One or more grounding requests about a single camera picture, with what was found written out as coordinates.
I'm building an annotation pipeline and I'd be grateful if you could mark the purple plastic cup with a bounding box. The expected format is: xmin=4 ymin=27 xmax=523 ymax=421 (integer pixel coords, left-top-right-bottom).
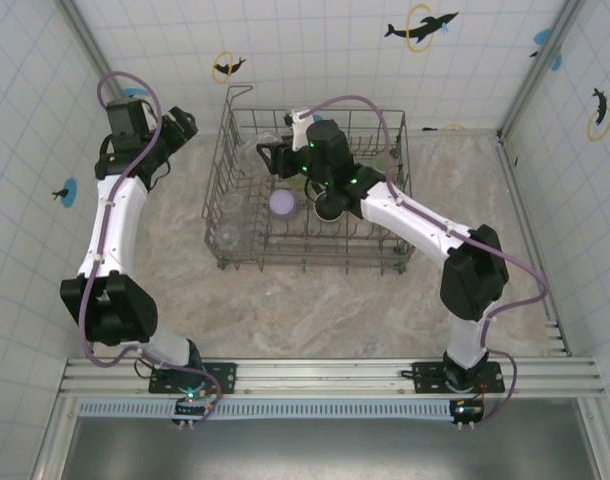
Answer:
xmin=268 ymin=188 xmax=302 ymax=222

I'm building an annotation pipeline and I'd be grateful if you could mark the black mug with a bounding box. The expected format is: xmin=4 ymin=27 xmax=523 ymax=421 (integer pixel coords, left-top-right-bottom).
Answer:
xmin=312 ymin=187 xmax=349 ymax=223

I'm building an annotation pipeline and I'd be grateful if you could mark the left controller board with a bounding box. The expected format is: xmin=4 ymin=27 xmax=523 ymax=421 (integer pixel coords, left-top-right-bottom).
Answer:
xmin=172 ymin=387 xmax=221 ymax=431

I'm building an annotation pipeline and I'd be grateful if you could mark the controller board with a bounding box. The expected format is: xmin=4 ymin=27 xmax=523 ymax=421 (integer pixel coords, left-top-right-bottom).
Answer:
xmin=449 ymin=397 xmax=485 ymax=431
xmin=172 ymin=387 xmax=221 ymax=431

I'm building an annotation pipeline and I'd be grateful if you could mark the right controller board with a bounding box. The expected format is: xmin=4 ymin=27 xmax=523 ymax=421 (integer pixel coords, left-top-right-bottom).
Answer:
xmin=449 ymin=397 xmax=485 ymax=431

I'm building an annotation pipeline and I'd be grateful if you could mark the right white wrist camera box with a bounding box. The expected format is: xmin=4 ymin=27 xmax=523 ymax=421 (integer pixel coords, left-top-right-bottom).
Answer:
xmin=283 ymin=109 xmax=314 ymax=151

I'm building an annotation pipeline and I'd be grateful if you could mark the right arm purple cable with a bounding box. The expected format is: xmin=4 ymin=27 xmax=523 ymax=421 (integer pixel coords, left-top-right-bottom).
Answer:
xmin=299 ymin=94 xmax=551 ymax=426

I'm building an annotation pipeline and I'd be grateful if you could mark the small dolphin ring sticker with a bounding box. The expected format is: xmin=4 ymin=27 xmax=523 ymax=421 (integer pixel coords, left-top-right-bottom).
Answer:
xmin=212 ymin=49 xmax=248 ymax=84

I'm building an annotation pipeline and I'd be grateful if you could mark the grey wire dish rack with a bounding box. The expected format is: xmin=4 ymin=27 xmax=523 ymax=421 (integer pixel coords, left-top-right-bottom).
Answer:
xmin=201 ymin=84 xmax=419 ymax=276

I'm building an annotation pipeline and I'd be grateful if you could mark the aluminium frame post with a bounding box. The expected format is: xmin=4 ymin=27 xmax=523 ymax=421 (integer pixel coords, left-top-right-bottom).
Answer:
xmin=497 ymin=0 xmax=586 ymax=140
xmin=58 ymin=0 xmax=152 ymax=154

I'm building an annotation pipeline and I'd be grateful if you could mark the large dolphin ring sticker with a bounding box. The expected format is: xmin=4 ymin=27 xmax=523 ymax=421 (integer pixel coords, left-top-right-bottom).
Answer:
xmin=406 ymin=2 xmax=460 ymax=54

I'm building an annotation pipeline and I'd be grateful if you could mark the aluminium side rail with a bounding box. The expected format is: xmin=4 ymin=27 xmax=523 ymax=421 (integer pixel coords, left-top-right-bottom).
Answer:
xmin=497 ymin=130 xmax=574 ymax=357

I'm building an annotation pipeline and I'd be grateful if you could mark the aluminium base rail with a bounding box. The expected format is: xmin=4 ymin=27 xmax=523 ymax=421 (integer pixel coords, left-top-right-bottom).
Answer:
xmin=59 ymin=357 xmax=606 ymax=399

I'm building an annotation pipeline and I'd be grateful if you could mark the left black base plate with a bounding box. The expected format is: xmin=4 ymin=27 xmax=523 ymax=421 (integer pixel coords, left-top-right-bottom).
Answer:
xmin=148 ymin=360 xmax=238 ymax=395

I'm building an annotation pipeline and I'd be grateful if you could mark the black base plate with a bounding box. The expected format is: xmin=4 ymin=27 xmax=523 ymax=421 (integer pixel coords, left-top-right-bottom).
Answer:
xmin=400 ymin=360 xmax=506 ymax=395
xmin=148 ymin=360 xmax=238 ymax=395

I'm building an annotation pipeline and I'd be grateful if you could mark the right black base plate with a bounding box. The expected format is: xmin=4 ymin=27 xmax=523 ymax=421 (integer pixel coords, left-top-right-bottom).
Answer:
xmin=400 ymin=360 xmax=506 ymax=395

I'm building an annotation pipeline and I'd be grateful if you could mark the blue patch wall sticker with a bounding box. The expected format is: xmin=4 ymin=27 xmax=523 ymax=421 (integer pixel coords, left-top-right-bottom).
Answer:
xmin=528 ymin=27 xmax=564 ymax=74

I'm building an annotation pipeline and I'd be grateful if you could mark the white slotted cable duct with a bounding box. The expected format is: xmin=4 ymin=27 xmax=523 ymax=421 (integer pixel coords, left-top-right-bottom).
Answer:
xmin=77 ymin=399 xmax=459 ymax=419

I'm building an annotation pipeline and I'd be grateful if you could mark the seahorse yellow ring sticker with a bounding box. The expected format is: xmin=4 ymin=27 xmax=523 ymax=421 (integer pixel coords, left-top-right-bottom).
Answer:
xmin=586 ymin=87 xmax=610 ymax=143

